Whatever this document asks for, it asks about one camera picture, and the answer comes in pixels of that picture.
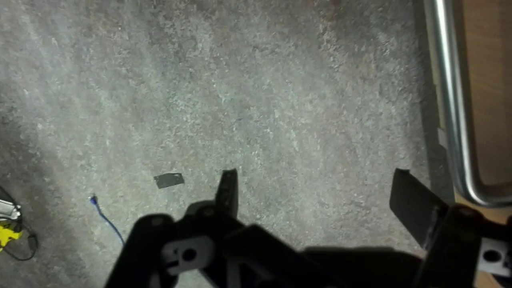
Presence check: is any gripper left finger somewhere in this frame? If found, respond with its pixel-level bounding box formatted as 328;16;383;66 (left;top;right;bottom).
105;168;320;288

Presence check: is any silver drawer handle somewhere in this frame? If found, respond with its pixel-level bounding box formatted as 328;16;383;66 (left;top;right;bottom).
422;0;512;208

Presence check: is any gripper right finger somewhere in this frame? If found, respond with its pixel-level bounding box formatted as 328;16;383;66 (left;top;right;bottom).
389;168;512;288

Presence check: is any blue cable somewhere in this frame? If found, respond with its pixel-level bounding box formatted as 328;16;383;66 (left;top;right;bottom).
90;195;125;245

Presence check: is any yellow and silver tool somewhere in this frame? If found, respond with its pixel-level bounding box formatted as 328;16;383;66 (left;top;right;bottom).
0;199;23;251

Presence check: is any dark tape piece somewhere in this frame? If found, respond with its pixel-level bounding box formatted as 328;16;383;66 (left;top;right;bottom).
154;173;185;189

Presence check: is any black cable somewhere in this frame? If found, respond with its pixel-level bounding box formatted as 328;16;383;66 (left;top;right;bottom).
0;186;39;261

